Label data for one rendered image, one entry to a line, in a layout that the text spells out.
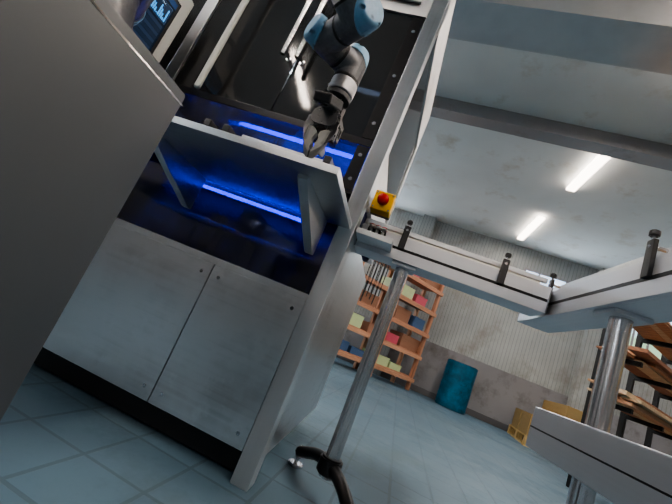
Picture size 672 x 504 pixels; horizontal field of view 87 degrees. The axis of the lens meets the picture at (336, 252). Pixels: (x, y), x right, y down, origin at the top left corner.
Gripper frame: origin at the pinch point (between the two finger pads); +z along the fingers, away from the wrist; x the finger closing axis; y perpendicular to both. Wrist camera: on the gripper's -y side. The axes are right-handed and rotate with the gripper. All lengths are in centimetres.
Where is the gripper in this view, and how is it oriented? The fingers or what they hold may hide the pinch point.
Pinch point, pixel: (308, 153)
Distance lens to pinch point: 94.8
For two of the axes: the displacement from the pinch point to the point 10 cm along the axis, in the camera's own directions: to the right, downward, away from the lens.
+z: -3.8, 9.0, -2.1
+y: 1.1, 2.7, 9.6
